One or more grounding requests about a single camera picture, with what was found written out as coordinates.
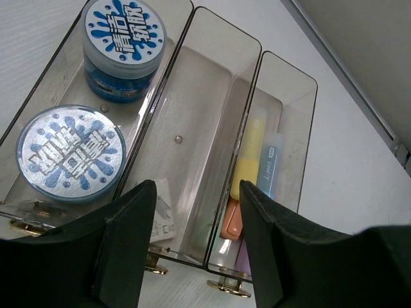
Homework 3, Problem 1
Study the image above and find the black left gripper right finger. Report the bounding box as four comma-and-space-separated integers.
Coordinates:
240, 181, 410, 307

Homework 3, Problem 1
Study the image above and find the clear three-drawer organizer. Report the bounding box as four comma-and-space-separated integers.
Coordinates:
1, 1, 318, 298

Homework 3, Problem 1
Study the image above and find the yellow highlighter pen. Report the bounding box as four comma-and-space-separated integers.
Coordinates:
230, 107, 267, 200

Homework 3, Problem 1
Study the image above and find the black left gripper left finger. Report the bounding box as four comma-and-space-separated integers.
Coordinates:
1, 180, 157, 307

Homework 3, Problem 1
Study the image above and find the blue highlighter pen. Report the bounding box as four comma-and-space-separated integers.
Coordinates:
256, 132, 284, 200

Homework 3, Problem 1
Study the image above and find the blue round jar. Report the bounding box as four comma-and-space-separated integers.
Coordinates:
16, 105, 127, 203
82, 0, 167, 103

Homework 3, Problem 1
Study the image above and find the white staples box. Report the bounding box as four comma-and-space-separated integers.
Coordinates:
150, 179, 176, 243

